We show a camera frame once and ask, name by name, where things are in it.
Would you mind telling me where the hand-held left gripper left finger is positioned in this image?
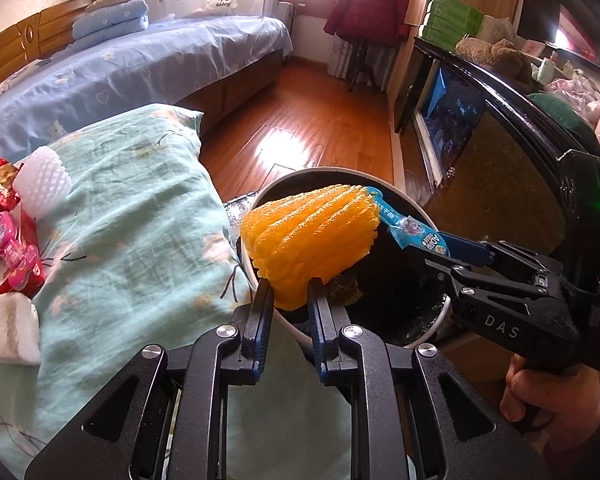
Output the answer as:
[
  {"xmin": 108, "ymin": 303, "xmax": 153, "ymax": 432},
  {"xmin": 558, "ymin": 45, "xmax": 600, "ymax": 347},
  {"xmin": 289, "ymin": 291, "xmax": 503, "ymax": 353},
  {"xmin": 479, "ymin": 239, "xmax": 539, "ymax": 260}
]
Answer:
[{"xmin": 25, "ymin": 279, "xmax": 276, "ymax": 480}]

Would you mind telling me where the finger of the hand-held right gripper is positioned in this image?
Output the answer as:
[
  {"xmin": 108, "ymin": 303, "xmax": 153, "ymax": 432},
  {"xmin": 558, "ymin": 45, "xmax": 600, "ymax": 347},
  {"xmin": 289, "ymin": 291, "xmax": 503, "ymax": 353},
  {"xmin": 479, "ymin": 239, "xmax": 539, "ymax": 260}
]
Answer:
[
  {"xmin": 422, "ymin": 258, "xmax": 537, "ymax": 307},
  {"xmin": 436, "ymin": 231, "xmax": 551, "ymax": 281}
]

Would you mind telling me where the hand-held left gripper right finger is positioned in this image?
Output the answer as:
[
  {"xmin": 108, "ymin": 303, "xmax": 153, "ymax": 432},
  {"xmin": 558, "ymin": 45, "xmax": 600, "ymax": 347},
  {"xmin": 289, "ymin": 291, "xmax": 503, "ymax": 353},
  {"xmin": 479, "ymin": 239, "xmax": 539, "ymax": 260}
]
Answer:
[{"xmin": 306, "ymin": 277, "xmax": 551, "ymax": 480}]

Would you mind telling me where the blue candy wrapper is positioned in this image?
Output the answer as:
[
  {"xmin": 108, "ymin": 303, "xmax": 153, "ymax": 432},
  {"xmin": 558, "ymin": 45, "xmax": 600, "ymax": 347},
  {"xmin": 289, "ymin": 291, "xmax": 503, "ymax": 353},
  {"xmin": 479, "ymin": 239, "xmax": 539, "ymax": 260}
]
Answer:
[{"xmin": 365, "ymin": 186, "xmax": 453, "ymax": 257}]

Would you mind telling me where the white bin with black bag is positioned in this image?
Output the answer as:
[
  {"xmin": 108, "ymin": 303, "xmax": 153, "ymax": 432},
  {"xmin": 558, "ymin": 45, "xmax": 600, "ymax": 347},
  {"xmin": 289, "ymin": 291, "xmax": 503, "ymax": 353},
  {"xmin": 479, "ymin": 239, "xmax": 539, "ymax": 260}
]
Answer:
[{"xmin": 237, "ymin": 169, "xmax": 453, "ymax": 361}]

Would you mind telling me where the orange foam fruit net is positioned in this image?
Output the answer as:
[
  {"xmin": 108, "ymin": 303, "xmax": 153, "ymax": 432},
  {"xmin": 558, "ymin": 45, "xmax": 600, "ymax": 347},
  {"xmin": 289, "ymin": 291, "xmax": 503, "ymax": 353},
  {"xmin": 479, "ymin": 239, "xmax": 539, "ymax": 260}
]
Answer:
[{"xmin": 240, "ymin": 183, "xmax": 381, "ymax": 311}]

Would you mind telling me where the white foam fruit net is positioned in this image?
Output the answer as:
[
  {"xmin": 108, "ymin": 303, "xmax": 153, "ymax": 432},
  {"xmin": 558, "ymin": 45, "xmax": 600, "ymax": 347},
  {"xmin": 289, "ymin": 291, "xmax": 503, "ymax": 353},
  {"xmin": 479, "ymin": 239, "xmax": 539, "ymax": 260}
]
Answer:
[{"xmin": 15, "ymin": 145, "xmax": 73, "ymax": 221}]

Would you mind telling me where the red snack wrapper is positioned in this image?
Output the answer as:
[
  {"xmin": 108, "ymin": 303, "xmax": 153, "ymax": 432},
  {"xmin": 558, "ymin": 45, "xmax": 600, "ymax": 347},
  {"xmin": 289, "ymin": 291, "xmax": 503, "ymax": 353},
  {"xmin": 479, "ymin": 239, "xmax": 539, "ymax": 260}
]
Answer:
[{"xmin": 0, "ymin": 157, "xmax": 46, "ymax": 297}]

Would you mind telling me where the person's right hand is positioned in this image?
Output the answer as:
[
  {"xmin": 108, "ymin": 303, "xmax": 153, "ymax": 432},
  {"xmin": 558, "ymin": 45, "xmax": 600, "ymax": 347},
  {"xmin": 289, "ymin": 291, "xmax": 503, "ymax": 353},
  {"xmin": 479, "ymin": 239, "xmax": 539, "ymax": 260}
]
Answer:
[{"xmin": 500, "ymin": 352, "xmax": 600, "ymax": 453}]

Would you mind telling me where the black glass cabinet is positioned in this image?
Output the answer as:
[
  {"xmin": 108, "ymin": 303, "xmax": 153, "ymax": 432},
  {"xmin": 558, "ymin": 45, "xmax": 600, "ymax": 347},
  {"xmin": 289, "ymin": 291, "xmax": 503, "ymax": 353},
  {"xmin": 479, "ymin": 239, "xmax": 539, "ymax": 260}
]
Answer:
[{"xmin": 392, "ymin": 35, "xmax": 600, "ymax": 271}]

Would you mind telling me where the silver foil sheet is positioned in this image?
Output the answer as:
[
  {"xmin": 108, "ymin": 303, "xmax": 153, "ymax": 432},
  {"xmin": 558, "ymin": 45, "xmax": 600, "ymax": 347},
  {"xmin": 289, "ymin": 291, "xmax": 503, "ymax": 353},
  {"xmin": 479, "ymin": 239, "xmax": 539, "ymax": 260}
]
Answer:
[{"xmin": 222, "ymin": 192, "xmax": 261, "ymax": 226}]

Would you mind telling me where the green floral blanket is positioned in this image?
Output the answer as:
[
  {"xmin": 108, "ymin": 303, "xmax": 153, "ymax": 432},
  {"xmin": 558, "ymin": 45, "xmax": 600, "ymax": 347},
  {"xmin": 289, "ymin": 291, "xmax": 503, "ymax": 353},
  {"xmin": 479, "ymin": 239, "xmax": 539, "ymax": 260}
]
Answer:
[{"xmin": 0, "ymin": 104, "xmax": 416, "ymax": 480}]

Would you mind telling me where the dark green cushion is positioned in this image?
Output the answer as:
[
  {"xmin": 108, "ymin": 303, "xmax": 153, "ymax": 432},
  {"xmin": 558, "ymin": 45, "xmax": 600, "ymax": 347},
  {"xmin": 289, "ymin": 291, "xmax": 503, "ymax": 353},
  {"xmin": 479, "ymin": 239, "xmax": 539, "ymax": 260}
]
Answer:
[{"xmin": 527, "ymin": 91, "xmax": 600, "ymax": 158}]

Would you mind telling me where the pink cloth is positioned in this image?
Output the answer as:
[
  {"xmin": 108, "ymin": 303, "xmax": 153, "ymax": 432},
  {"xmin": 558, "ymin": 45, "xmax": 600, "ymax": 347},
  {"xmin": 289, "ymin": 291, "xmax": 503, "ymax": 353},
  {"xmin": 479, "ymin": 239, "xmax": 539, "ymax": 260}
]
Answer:
[{"xmin": 547, "ymin": 76, "xmax": 600, "ymax": 121}]

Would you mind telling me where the brown plush toy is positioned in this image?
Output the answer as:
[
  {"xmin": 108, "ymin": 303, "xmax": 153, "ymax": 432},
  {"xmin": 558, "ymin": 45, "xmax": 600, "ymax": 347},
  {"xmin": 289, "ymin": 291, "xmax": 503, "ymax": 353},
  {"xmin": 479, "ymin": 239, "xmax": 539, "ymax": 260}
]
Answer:
[{"xmin": 455, "ymin": 37, "xmax": 536, "ymax": 93}]

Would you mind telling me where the dark wooden coat stand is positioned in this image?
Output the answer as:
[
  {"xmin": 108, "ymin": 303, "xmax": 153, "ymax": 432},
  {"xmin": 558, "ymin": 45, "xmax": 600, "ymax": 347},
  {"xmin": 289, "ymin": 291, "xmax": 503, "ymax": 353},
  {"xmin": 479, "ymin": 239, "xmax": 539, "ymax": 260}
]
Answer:
[{"xmin": 349, "ymin": 40, "xmax": 382, "ymax": 93}]

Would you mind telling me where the stack of green boxes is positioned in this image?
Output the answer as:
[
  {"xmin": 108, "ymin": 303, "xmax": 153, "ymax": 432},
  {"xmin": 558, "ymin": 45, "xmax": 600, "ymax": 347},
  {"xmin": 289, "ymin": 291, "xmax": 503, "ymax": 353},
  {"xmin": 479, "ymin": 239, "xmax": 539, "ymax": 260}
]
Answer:
[{"xmin": 420, "ymin": 0, "xmax": 486, "ymax": 48}]

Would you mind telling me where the red jacket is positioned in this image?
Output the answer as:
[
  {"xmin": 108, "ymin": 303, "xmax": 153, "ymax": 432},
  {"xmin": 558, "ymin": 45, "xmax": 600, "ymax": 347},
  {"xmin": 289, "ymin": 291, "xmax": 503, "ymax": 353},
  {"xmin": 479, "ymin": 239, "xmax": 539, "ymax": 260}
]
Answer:
[{"xmin": 324, "ymin": 0, "xmax": 411, "ymax": 43}]

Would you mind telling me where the pink candy packet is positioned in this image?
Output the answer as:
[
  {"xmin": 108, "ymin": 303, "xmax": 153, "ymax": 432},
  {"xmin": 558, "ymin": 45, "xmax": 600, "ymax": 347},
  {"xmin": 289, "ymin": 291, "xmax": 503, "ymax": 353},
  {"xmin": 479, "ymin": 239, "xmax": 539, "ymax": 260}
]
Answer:
[{"xmin": 0, "ymin": 211, "xmax": 40, "ymax": 290}]

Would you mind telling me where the bed with blue sheet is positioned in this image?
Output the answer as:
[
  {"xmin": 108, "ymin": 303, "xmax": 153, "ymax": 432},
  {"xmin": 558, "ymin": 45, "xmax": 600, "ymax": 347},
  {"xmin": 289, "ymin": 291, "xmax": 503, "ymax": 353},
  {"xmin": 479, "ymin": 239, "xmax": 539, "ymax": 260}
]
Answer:
[{"xmin": 0, "ymin": 15, "xmax": 293, "ymax": 161}]

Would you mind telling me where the folded blue quilt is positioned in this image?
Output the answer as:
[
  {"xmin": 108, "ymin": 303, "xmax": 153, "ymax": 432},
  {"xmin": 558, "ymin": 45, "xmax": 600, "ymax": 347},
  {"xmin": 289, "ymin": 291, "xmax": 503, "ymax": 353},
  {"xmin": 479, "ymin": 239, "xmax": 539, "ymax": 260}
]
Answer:
[{"xmin": 72, "ymin": 0, "xmax": 150, "ymax": 40}]

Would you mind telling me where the small patterned pillow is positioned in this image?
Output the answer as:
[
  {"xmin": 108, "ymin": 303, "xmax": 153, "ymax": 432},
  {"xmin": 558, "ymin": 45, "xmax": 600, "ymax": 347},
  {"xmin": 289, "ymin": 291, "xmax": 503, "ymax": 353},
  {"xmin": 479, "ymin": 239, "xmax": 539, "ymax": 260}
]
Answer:
[{"xmin": 86, "ymin": 0, "xmax": 140, "ymax": 13}]

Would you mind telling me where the wooden headboard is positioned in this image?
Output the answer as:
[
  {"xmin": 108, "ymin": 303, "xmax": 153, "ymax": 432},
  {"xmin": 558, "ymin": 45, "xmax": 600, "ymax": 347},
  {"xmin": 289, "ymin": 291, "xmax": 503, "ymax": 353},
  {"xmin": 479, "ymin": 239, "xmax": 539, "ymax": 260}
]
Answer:
[{"xmin": 0, "ymin": 0, "xmax": 102, "ymax": 93}]

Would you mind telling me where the wall television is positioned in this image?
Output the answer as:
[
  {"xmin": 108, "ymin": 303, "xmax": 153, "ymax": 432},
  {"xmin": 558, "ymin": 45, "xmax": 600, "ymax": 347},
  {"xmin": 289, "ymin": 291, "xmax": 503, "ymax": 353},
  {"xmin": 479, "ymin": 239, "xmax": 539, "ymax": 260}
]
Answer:
[{"xmin": 517, "ymin": 0, "xmax": 600, "ymax": 71}]

